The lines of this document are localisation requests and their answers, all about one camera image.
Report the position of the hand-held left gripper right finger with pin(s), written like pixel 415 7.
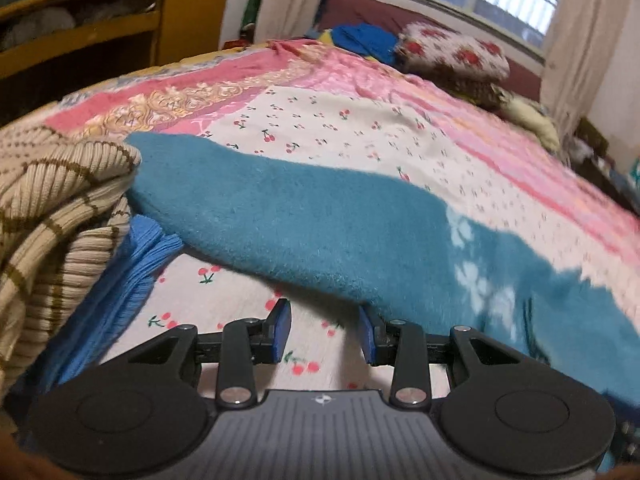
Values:
pixel 365 337

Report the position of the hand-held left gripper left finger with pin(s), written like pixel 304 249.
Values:
pixel 282 332

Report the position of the teal knit sweater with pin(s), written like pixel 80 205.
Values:
pixel 325 220

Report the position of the blue ribbed garment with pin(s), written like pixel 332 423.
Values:
pixel 120 280

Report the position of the beige striped knit garment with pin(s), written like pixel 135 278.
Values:
pixel 55 200

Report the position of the pink patterned blanket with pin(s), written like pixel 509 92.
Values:
pixel 350 70

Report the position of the brown patterned pillow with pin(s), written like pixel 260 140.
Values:
pixel 475 91

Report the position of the pale yellow pillow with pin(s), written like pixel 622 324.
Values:
pixel 532 120

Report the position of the bright blue cloth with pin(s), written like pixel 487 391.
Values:
pixel 362 40

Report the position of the red floral pillow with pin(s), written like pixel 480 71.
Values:
pixel 455 52

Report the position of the cluttered nightstand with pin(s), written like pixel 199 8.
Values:
pixel 610 165

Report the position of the maroon sofa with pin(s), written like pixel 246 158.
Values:
pixel 375 12

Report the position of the wooden desk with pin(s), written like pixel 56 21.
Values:
pixel 190 15

